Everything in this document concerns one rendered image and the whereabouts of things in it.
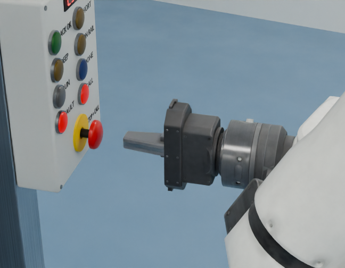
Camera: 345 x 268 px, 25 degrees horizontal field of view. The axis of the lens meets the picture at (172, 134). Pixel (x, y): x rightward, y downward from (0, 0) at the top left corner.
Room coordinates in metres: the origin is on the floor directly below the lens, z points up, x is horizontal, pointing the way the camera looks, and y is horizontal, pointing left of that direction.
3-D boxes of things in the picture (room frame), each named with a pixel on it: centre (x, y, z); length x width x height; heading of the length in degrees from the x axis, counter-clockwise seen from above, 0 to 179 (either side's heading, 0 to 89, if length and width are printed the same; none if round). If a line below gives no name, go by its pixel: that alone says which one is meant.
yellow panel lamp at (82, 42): (0.93, 0.12, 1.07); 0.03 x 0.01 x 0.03; 166
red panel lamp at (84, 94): (0.93, 0.12, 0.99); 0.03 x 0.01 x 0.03; 166
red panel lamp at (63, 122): (0.85, 0.14, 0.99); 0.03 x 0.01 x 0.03; 166
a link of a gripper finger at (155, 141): (0.89, 0.03, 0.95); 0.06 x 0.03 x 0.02; 76
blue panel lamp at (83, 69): (0.93, 0.12, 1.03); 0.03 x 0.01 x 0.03; 166
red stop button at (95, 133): (0.91, 0.12, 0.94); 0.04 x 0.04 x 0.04; 76
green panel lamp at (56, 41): (0.85, 0.14, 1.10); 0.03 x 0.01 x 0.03; 166
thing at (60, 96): (0.85, 0.14, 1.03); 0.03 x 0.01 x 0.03; 166
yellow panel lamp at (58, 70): (0.85, 0.14, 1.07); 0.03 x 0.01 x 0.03; 166
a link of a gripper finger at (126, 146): (0.89, 0.03, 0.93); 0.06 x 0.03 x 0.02; 76
